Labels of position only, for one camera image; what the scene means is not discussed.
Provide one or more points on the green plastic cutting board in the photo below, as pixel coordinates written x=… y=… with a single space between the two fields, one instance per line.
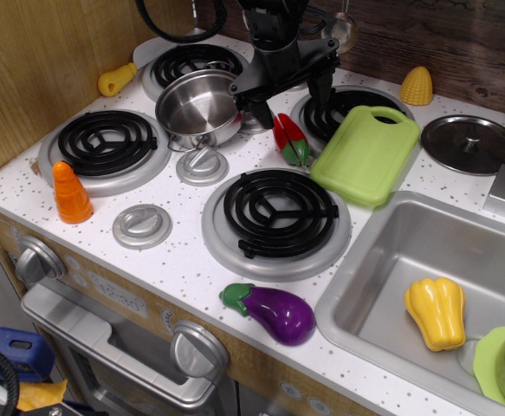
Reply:
x=363 y=159

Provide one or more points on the steel pot lid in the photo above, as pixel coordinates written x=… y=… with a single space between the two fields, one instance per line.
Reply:
x=466 y=143

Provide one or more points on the red toy chili pepper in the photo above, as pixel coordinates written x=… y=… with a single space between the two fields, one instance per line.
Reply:
x=291 y=141

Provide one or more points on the silver stovetop knob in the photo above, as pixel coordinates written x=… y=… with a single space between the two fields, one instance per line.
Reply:
x=141 y=227
x=202 y=167

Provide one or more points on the back right black burner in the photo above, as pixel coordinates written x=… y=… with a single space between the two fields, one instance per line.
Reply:
x=319 y=125

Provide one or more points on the blue clamp tool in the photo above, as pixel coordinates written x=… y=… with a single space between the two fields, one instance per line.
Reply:
x=28 y=352

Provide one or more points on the yellow toy bell pepper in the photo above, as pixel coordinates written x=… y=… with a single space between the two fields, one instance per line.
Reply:
x=437 y=308

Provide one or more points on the right silver oven knob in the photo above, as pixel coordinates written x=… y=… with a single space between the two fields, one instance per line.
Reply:
x=197 y=353

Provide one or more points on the left silver oven knob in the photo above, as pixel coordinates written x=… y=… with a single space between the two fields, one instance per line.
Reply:
x=37 y=262

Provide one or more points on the oven clock display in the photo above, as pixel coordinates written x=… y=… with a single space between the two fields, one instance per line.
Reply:
x=118 y=294

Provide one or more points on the silver stovetop knob upper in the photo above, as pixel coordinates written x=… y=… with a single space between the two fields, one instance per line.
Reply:
x=202 y=167

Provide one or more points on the silver stovetop knob lower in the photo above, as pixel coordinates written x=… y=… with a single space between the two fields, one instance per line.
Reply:
x=141 y=227

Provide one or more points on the silver toy sink basin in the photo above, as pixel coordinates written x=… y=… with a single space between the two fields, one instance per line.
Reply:
x=413 y=237

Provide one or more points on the black burner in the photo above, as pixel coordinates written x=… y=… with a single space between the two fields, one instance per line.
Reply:
x=275 y=225
x=110 y=151
x=174 y=62
x=319 y=125

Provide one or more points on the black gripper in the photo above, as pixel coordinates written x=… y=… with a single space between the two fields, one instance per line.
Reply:
x=272 y=72

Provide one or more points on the front right black burner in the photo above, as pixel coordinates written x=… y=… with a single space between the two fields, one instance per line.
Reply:
x=275 y=225

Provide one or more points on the silver oven knob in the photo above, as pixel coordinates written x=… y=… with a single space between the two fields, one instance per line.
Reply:
x=37 y=262
x=197 y=353

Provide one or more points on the silver oven door handle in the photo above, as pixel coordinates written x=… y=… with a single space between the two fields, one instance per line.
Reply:
x=125 y=369

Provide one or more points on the small steel pot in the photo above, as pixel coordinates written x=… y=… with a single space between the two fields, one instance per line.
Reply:
x=197 y=110

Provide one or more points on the hanging steel ladle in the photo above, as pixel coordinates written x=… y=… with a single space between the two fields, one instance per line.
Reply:
x=342 y=27

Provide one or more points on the green plastic plate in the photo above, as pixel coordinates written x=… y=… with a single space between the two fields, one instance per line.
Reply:
x=487 y=350

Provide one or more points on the back left black burner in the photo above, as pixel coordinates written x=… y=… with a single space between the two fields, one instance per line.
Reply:
x=174 y=62

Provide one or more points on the yellow toy corn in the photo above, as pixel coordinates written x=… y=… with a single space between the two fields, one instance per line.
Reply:
x=417 y=87

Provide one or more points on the purple toy eggplant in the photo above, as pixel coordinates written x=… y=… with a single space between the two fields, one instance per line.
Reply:
x=286 y=317

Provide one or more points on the front left black burner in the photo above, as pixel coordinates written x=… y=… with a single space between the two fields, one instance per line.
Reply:
x=110 y=151

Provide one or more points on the orange toy carrot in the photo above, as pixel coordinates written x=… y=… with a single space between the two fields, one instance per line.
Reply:
x=72 y=201

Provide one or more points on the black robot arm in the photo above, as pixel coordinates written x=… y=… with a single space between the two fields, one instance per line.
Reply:
x=273 y=25

